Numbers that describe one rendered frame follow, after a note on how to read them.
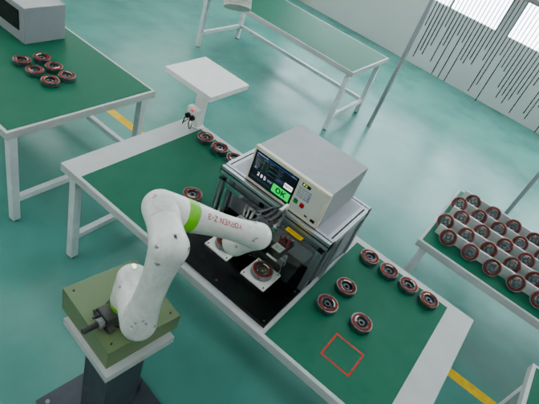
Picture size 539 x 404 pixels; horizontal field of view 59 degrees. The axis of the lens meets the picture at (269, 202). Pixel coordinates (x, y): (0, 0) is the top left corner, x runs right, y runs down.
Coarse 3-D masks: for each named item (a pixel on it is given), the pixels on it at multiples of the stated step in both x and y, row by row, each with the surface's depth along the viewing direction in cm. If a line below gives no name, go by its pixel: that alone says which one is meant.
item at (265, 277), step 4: (256, 264) 237; (260, 264) 238; (252, 268) 235; (256, 268) 235; (260, 268) 237; (264, 268) 240; (252, 272) 234; (256, 272) 233; (260, 272) 236; (264, 272) 236; (268, 272) 237; (256, 276) 233; (260, 276) 232; (264, 276) 233; (268, 276) 233; (260, 280) 233; (264, 280) 233; (268, 280) 235
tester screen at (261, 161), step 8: (256, 160) 229; (264, 160) 226; (256, 168) 231; (264, 168) 228; (272, 168) 225; (280, 168) 222; (272, 176) 227; (280, 176) 224; (288, 176) 221; (272, 184) 229; (272, 192) 231; (288, 192) 225; (288, 200) 227
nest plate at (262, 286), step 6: (252, 264) 241; (246, 270) 237; (246, 276) 234; (252, 276) 235; (276, 276) 240; (252, 282) 233; (258, 282) 234; (264, 282) 235; (270, 282) 236; (258, 288) 232; (264, 288) 232
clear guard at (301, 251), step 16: (288, 224) 228; (272, 240) 216; (288, 240) 220; (304, 240) 223; (256, 256) 213; (272, 256) 212; (288, 256) 212; (304, 256) 215; (272, 272) 210; (288, 272) 208
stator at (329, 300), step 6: (324, 294) 240; (318, 300) 236; (324, 300) 240; (330, 300) 239; (318, 306) 235; (324, 306) 234; (330, 306) 238; (336, 306) 237; (324, 312) 234; (330, 312) 233
